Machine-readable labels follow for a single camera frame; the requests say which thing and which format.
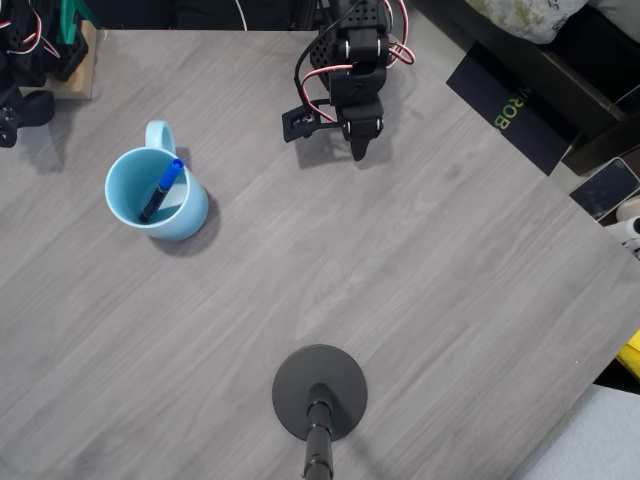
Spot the red white servo wire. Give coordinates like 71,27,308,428
385,0,417,69

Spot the wooden base board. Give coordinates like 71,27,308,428
44,19,97,102

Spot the light grey fabric surface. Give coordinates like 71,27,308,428
514,383,640,480

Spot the yellow object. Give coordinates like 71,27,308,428
615,329,640,379

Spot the patterned white pillow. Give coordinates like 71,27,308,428
469,0,591,45

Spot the light blue mug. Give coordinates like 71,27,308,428
104,119,210,242

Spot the black leader arm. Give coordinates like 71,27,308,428
0,0,90,150

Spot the black round-base camera stand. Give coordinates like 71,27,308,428
271,343,369,480

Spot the black camera cable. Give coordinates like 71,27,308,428
293,27,331,114

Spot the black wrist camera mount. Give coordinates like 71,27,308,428
281,102,346,144

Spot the black box with green lettering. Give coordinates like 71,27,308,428
444,40,585,178

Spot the blue marker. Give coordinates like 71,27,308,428
138,157,185,224

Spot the green clamp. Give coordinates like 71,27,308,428
53,0,86,46

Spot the white plastic device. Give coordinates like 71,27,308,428
602,197,640,259

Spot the smartphone with dark screen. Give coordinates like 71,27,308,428
568,156,640,221

